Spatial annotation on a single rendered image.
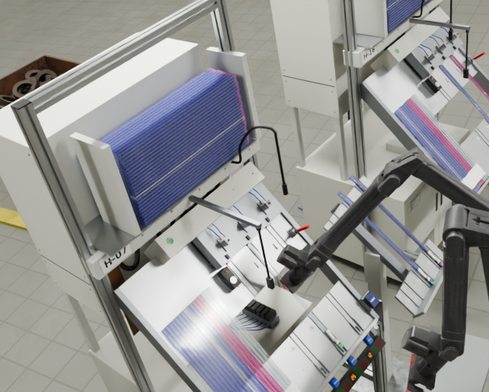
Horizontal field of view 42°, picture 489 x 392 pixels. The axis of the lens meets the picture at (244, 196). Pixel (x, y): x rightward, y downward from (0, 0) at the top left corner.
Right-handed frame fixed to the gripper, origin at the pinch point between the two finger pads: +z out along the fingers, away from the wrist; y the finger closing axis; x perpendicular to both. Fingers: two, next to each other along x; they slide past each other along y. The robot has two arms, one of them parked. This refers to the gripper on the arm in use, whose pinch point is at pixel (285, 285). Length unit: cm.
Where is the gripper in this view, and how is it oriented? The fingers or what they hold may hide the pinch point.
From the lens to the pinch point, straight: 228.9
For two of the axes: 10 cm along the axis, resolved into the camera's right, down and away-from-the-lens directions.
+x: 7.0, 7.1, -0.9
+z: -3.3, 4.3, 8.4
